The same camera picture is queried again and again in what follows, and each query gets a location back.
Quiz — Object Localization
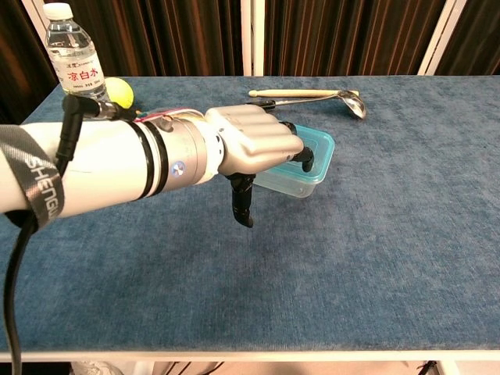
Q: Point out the white shoe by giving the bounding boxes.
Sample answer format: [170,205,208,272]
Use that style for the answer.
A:
[70,361,132,375]

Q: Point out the metal ladle black handle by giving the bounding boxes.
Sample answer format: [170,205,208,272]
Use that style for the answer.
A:
[245,89,369,120]

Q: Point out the coloured wrist wires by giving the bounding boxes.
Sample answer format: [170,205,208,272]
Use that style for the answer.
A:
[134,106,205,123]

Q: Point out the clear plastic food container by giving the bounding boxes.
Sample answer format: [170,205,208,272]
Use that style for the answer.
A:
[253,170,326,199]

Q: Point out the teal plastic container lid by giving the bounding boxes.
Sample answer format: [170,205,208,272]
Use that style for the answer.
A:
[268,123,336,185]

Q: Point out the yellow tennis ball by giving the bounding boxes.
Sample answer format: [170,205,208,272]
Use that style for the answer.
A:
[104,77,135,110]

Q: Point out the grey printed strap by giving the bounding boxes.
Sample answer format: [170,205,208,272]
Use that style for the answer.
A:
[0,124,66,230]

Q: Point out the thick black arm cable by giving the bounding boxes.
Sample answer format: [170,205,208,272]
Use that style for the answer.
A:
[2,95,136,375]

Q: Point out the white upright frame post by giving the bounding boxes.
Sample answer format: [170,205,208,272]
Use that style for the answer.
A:
[240,0,267,77]

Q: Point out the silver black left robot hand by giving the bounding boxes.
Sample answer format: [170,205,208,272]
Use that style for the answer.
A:
[204,105,316,229]

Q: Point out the thin black floor cable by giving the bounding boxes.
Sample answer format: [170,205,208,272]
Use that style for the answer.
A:
[166,362,224,375]

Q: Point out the clear plastic water bottle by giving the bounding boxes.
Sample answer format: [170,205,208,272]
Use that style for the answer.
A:
[41,2,113,104]

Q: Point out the light wooden stick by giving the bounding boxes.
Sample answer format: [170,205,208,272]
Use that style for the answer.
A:
[248,89,338,98]

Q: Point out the blue velvet tablecloth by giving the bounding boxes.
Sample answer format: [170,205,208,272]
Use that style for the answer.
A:
[0,75,500,352]

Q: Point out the white slanted frame post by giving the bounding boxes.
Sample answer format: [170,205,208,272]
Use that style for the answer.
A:
[416,0,468,77]
[21,0,59,81]

